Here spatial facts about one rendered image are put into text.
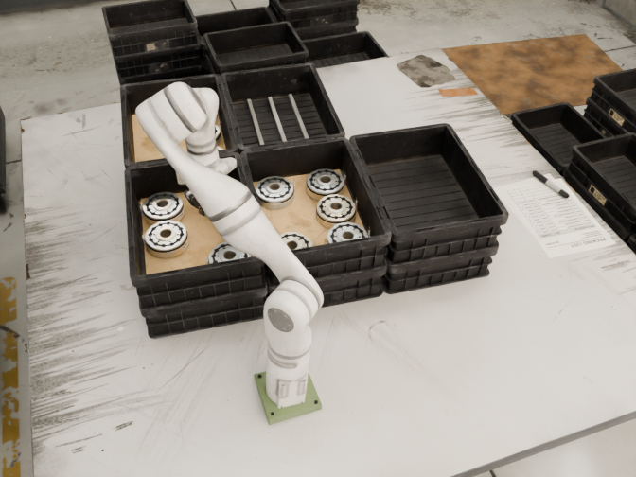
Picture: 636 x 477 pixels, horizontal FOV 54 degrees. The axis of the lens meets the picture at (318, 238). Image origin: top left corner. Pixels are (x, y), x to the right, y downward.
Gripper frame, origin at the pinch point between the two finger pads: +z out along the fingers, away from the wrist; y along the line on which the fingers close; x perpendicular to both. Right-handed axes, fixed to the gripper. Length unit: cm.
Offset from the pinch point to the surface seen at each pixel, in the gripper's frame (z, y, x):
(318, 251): -7.4, 0.6, 36.3
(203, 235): 2.2, 7.5, 4.6
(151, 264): 2.2, 22.3, 2.1
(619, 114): 43, -182, 58
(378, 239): -7.7, -10.7, 45.0
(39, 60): 85, -86, -242
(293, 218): 2.2, -11.8, 18.5
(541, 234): 15, -62, 69
